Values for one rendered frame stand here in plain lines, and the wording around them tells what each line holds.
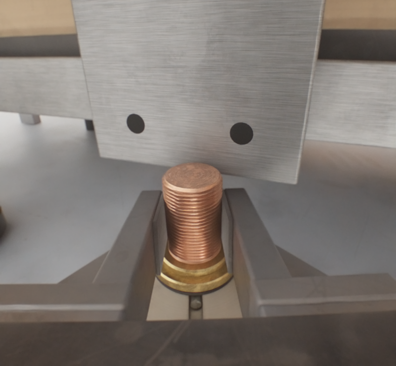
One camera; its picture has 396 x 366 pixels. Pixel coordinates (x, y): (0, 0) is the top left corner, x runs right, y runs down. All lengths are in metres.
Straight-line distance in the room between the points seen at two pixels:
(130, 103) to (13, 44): 0.22
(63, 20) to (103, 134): 0.16
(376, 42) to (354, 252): 0.18
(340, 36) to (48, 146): 0.50
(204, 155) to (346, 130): 0.09
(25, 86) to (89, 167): 0.20
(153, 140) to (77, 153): 0.37
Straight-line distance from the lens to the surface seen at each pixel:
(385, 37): 0.24
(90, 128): 0.63
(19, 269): 0.31
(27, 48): 0.35
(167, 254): 0.16
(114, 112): 0.17
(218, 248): 0.16
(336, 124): 0.19
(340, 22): 0.23
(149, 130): 0.16
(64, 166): 0.48
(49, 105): 0.28
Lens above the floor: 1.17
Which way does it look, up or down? 27 degrees up
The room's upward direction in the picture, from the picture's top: 179 degrees clockwise
